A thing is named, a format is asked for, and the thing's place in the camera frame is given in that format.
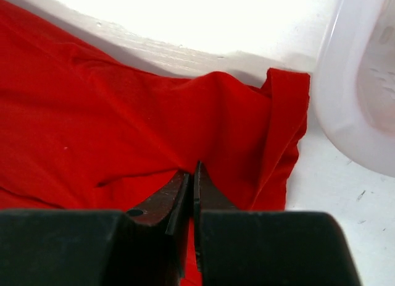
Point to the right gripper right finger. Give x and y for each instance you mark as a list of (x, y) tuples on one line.
[(236, 247)]

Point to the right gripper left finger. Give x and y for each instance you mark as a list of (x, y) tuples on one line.
[(144, 246)]

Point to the red t-shirt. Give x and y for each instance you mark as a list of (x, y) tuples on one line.
[(80, 130)]

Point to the white plastic basket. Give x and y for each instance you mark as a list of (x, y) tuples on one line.
[(352, 86)]

